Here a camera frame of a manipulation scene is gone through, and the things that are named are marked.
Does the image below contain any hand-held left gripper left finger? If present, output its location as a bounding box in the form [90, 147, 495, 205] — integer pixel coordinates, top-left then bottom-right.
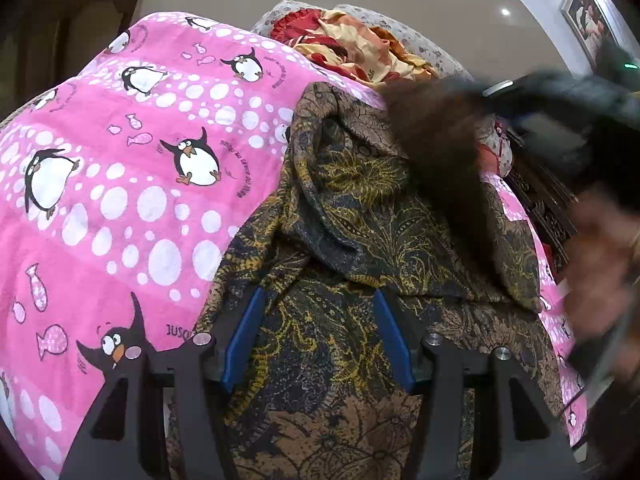
[59, 287, 267, 480]

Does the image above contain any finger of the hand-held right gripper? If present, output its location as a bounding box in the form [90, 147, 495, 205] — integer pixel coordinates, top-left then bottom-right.
[481, 76, 548, 122]

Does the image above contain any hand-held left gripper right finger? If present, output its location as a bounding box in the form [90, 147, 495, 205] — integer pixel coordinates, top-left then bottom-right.
[374, 289, 581, 480]

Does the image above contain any brown floral patterned garment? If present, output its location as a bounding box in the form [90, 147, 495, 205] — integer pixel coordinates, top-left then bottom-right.
[167, 80, 566, 480]

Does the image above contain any person's right hand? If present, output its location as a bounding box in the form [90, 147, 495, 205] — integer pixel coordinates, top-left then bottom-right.
[562, 185, 640, 348]

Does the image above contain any white floral pillow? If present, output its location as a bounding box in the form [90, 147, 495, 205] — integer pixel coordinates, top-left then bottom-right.
[250, 0, 473, 81]

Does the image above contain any dark carved wooden headboard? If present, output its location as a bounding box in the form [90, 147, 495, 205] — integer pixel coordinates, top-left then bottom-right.
[502, 125, 581, 273]

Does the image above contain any pink penguin print blanket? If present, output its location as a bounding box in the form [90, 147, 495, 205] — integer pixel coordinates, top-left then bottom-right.
[0, 10, 588, 480]

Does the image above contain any red and yellow floral cloth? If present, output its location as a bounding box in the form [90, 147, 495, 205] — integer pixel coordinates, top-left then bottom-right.
[270, 7, 436, 86]

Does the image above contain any dark wooden cabinet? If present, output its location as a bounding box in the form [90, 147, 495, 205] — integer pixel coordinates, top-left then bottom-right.
[0, 0, 146, 128]

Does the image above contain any large framed wall picture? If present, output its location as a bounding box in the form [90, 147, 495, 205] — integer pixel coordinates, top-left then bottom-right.
[560, 0, 622, 70]

